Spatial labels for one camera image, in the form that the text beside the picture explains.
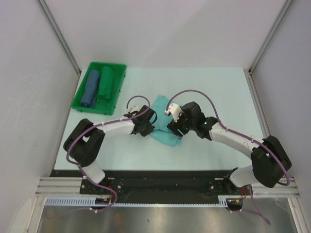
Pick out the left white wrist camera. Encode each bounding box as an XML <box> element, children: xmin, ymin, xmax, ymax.
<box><xmin>127</xmin><ymin>105</ymin><xmax>140</xmax><ymax>114</ymax></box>

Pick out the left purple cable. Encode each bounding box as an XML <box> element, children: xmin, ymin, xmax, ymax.
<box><xmin>43</xmin><ymin>95</ymin><xmax>153</xmax><ymax>216</ymax></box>

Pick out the rolled dark green t shirt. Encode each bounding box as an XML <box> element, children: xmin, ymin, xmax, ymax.
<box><xmin>97</xmin><ymin>66</ymin><xmax>114</xmax><ymax>102</ymax></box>

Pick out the rolled blue t shirt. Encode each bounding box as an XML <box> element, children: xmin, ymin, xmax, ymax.
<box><xmin>80</xmin><ymin>70</ymin><xmax>100</xmax><ymax>108</ymax></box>

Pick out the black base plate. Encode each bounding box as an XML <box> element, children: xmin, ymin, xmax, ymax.
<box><xmin>50</xmin><ymin>169</ymin><xmax>253</xmax><ymax>196</ymax></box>

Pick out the green plastic tray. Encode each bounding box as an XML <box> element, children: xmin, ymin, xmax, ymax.
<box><xmin>71</xmin><ymin>62</ymin><xmax>127</xmax><ymax>115</ymax></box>

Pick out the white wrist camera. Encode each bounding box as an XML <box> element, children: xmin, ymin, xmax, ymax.
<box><xmin>165</xmin><ymin>103</ymin><xmax>182</xmax><ymax>122</ymax></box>
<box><xmin>127</xmin><ymin>105</ymin><xmax>140</xmax><ymax>114</ymax></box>

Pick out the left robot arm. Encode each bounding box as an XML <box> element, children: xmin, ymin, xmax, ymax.
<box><xmin>63</xmin><ymin>105</ymin><xmax>157</xmax><ymax>194</ymax></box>

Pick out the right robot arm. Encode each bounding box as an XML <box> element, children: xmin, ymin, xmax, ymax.
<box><xmin>165</xmin><ymin>102</ymin><xmax>292</xmax><ymax>195</ymax></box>

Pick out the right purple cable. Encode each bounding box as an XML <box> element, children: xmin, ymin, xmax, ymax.
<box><xmin>166</xmin><ymin>89</ymin><xmax>294</xmax><ymax>225</ymax></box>

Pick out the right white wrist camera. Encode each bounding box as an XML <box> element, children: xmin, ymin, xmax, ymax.
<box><xmin>165</xmin><ymin>103</ymin><xmax>182</xmax><ymax>122</ymax></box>

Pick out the right aluminium frame post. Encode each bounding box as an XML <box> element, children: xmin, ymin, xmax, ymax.
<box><xmin>249</xmin><ymin>0</ymin><xmax>295</xmax><ymax>73</ymax></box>

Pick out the aluminium frame post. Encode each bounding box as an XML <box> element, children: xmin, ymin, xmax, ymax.
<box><xmin>36</xmin><ymin>0</ymin><xmax>82</xmax><ymax>75</ymax></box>
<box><xmin>249</xmin><ymin>0</ymin><xmax>295</xmax><ymax>73</ymax></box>

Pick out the white slotted cable duct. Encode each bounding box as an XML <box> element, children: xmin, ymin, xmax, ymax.
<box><xmin>45</xmin><ymin>197</ymin><xmax>228</xmax><ymax>208</ymax></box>

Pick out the purple cable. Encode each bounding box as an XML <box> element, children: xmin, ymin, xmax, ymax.
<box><xmin>43</xmin><ymin>95</ymin><xmax>153</xmax><ymax>216</ymax></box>
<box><xmin>166</xmin><ymin>89</ymin><xmax>294</xmax><ymax>225</ymax></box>

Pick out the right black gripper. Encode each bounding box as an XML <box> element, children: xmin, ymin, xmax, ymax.
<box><xmin>167</xmin><ymin>109</ymin><xmax>196</xmax><ymax>140</ymax></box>

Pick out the teal t shirt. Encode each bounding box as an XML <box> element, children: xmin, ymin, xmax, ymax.
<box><xmin>151</xmin><ymin>95</ymin><xmax>181</xmax><ymax>148</ymax></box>

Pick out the left aluminium frame post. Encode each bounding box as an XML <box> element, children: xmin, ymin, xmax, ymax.
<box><xmin>36</xmin><ymin>0</ymin><xmax>82</xmax><ymax>75</ymax></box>

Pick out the aluminium front rail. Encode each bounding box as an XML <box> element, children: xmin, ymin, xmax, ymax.
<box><xmin>36</xmin><ymin>177</ymin><xmax>300</xmax><ymax>198</ymax></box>

